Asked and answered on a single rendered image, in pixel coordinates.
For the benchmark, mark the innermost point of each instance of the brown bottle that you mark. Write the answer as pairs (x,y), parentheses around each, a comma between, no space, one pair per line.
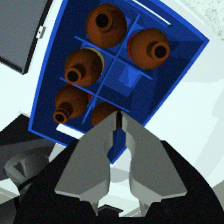
(106,33)
(146,44)
(72,101)
(86,64)
(102,110)

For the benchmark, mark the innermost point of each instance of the blue crate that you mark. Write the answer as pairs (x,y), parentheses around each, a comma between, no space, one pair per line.
(138,96)

